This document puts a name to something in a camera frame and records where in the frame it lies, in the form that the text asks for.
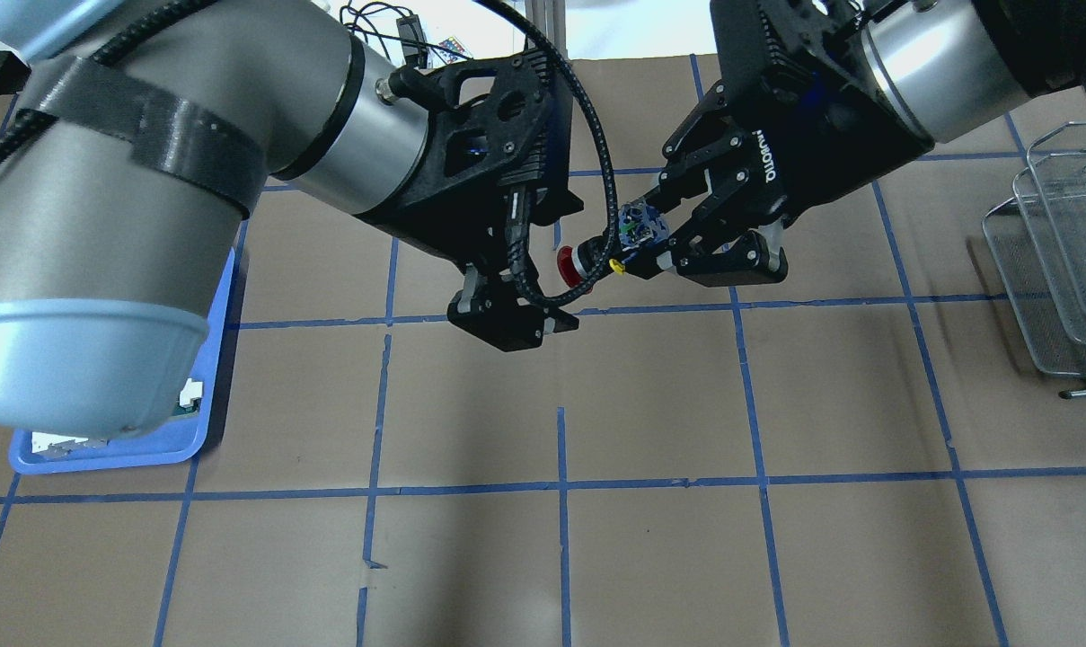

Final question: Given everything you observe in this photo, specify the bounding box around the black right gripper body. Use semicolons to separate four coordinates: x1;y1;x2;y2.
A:
660;1;934;287

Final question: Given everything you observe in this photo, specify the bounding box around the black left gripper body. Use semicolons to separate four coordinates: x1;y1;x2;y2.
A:
363;49;583;352

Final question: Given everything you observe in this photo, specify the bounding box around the red emergency stop button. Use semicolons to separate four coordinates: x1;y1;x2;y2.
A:
554;202;671;287

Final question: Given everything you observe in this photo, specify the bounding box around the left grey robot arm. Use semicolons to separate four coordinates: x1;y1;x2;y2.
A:
0;1;582;439

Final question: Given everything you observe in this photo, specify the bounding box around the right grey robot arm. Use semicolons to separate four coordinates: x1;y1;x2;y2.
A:
649;1;1086;287

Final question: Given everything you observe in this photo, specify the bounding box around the green terminal block module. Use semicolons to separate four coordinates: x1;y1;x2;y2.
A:
172;378;206;419

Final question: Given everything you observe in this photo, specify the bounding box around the blue plastic tray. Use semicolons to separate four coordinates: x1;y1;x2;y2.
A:
8;249;237;475

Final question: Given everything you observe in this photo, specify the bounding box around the white relay module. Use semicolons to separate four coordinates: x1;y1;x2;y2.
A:
31;431;108;460

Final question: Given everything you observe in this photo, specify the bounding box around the black braided cable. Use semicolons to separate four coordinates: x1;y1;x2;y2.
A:
471;0;620;310

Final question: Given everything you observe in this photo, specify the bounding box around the aluminium frame post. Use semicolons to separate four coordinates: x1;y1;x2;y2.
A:
525;0;569;58

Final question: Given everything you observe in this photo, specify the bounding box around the wire mesh shelf rack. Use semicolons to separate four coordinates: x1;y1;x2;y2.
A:
982;120;1086;399

